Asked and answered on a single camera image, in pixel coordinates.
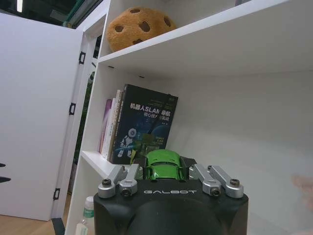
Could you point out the white shelf unit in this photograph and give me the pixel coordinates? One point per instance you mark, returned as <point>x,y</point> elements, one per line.
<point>220,80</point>

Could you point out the black stand base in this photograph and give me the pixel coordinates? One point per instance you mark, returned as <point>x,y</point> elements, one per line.
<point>58,226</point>

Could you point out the white spine book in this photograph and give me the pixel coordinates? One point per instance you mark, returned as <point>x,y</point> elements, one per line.
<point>114,127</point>

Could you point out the black panel hinge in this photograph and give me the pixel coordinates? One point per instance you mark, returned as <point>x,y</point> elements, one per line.
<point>57,194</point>
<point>82,58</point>
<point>72,109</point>

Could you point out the clear bottle green label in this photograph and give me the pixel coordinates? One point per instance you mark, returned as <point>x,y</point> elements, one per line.
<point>88,208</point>

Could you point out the black robot SLAM book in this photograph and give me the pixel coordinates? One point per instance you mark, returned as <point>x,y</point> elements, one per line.
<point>144,124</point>

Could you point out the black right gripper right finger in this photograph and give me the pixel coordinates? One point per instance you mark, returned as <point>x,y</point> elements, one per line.
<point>220,182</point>

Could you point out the green toy car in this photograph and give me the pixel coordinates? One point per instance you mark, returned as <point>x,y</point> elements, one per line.
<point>163,166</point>

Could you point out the pink purple book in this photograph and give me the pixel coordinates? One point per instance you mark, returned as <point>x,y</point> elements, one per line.
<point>105,124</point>

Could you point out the clear plastic bottle white cap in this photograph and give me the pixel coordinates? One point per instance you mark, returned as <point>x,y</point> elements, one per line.
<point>82,227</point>

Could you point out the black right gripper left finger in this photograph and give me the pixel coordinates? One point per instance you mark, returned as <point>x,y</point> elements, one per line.
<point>115,181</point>

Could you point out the white partition panel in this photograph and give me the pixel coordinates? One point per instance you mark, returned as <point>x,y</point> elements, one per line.
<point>34,115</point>

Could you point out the brown cookie plush pillow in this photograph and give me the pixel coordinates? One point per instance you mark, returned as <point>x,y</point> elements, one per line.
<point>139,27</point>

